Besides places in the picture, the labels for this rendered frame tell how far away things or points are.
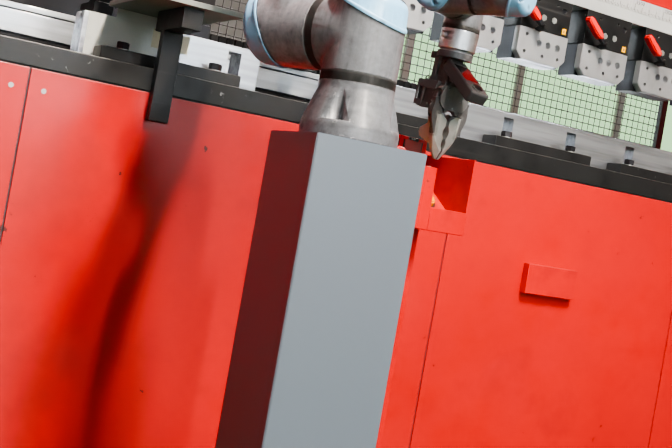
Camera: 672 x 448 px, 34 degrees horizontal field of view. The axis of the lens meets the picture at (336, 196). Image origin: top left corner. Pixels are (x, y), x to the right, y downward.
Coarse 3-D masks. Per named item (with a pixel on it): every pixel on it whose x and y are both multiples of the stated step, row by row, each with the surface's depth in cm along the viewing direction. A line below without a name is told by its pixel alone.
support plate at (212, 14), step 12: (120, 0) 216; (132, 0) 210; (144, 0) 207; (156, 0) 205; (168, 0) 202; (180, 0) 202; (192, 0) 203; (144, 12) 223; (156, 12) 220; (204, 12) 209; (216, 12) 206; (228, 12) 207
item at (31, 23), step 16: (0, 0) 236; (0, 16) 236; (16, 16) 238; (32, 16) 240; (48, 16) 242; (64, 16) 243; (0, 32) 238; (16, 32) 238; (32, 32) 240; (48, 32) 241; (64, 32) 243; (64, 48) 244; (272, 80) 268; (288, 80) 270; (304, 80) 272; (288, 96) 271; (304, 96) 272
